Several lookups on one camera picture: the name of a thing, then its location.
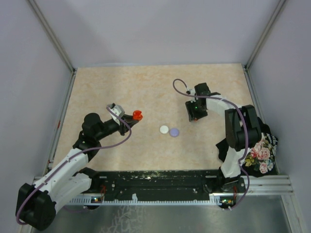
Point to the aluminium frame post right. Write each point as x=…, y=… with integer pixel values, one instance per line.
x=265, y=34

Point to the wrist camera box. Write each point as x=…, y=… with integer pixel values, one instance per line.
x=191, y=92
x=116, y=111

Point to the purple round charging case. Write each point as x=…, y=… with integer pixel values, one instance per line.
x=174, y=132

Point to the aluminium frame post left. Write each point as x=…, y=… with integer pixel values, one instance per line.
x=51, y=35

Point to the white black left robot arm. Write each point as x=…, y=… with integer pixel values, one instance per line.
x=38, y=203

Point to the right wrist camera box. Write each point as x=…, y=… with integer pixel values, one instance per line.
x=191, y=92

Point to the black floral cloth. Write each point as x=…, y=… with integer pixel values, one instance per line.
x=261, y=159

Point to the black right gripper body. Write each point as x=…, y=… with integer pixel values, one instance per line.
x=195, y=110

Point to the white round charging case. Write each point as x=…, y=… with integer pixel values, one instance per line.
x=164, y=129

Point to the orange round charging case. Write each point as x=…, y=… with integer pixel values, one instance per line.
x=137, y=115

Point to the aluminium frame post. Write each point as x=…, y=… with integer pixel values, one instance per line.
x=51, y=35
x=265, y=34

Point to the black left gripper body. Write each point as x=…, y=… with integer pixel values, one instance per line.
x=122, y=127

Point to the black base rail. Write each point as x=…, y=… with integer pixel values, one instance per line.
x=159, y=185

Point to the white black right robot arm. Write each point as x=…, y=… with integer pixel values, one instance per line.
x=242, y=130

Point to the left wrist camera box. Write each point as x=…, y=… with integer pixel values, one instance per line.
x=116, y=111

